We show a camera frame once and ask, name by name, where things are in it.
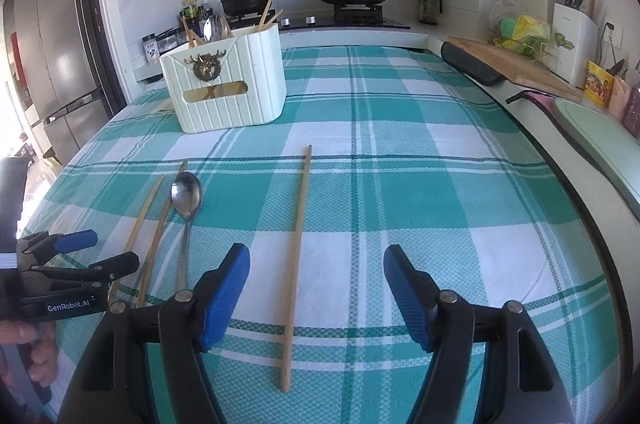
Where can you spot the white knife block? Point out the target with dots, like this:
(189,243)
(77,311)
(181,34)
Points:
(572,44)

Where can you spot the yellow tin can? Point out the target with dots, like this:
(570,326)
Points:
(598,85)

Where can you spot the grey refrigerator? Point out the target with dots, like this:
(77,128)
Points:
(74,95)

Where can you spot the wooden cutting board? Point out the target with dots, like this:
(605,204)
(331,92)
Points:
(517,69)

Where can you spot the pink cup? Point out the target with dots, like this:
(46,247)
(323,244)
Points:
(619,98)

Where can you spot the cream utensil holder box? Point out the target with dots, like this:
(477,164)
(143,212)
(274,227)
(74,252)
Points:
(229,83)

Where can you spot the small steel spoon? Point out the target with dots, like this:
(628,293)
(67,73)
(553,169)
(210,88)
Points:
(186,199)

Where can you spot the black sink edge tray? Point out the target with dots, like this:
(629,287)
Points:
(465,63)

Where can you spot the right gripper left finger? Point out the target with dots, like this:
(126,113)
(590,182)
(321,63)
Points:
(112,382)

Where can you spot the large steel spoon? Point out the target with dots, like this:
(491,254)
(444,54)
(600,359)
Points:
(210,29)

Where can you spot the dark glass kettle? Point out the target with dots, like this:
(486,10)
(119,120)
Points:
(430,11)

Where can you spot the teal plaid tablecloth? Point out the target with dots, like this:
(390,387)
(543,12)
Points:
(405,151)

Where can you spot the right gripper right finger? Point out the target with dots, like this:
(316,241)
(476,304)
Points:
(520,382)

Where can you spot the condiment bottles rack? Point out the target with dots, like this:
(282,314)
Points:
(190,27)

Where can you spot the purple soap dispenser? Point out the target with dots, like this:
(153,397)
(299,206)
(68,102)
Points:
(631,117)

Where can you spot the black gas stove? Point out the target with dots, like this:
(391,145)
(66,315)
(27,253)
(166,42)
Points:
(342,17)

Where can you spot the white spice jar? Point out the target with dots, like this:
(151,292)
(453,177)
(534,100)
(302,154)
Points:
(150,48)

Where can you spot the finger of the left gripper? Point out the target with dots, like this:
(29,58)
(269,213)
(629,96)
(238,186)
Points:
(50,244)
(101,273)

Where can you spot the green cutting mat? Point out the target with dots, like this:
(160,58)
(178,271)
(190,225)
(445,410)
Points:
(612,149)

